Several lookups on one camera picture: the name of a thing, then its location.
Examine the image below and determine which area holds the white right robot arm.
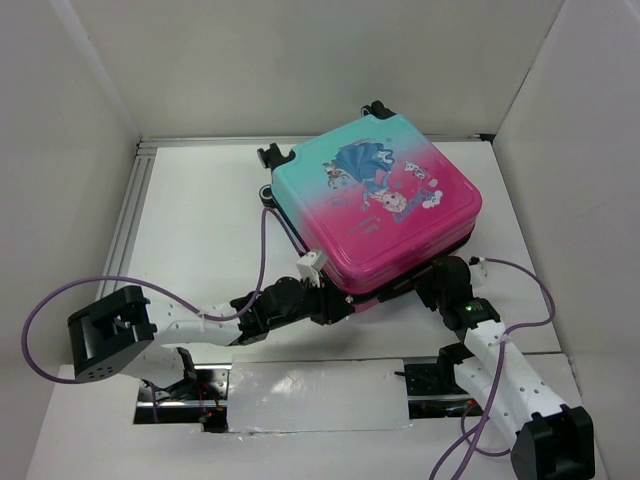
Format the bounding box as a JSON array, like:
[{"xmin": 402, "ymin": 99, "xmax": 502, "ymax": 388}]
[{"xmin": 416, "ymin": 256, "xmax": 596, "ymax": 479}]

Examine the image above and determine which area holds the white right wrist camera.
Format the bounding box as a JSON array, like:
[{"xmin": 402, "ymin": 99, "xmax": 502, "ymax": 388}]
[{"xmin": 468, "ymin": 256, "xmax": 488, "ymax": 288}]

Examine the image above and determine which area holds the pink hard-shell suitcase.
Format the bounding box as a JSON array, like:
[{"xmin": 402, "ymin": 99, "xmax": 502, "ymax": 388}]
[{"xmin": 257, "ymin": 100, "xmax": 482, "ymax": 310}]

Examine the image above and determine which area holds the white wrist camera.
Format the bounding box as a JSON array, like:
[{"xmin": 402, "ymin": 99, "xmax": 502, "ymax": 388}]
[
  {"xmin": 468, "ymin": 256, "xmax": 488, "ymax": 288},
  {"xmin": 296, "ymin": 249, "xmax": 327, "ymax": 287}
]

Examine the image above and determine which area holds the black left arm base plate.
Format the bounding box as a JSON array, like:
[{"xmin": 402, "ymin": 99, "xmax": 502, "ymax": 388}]
[{"xmin": 133, "ymin": 363, "xmax": 231, "ymax": 434}]

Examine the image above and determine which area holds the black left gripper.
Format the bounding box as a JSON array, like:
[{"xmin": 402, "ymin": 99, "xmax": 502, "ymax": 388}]
[{"xmin": 268, "ymin": 273, "xmax": 356, "ymax": 330}]

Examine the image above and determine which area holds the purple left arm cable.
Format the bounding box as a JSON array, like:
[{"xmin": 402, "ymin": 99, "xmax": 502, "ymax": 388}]
[{"xmin": 22, "ymin": 207, "xmax": 311, "ymax": 424}]

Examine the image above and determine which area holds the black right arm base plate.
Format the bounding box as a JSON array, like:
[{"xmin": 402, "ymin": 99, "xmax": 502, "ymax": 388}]
[{"xmin": 394, "ymin": 344, "xmax": 482, "ymax": 420}]

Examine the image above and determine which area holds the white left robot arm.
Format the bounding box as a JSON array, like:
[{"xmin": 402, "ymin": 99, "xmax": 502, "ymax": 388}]
[{"xmin": 67, "ymin": 277, "xmax": 355, "ymax": 399}]

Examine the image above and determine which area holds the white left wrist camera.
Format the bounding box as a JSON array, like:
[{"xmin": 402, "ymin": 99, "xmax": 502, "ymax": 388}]
[{"xmin": 296, "ymin": 249, "xmax": 327, "ymax": 287}]

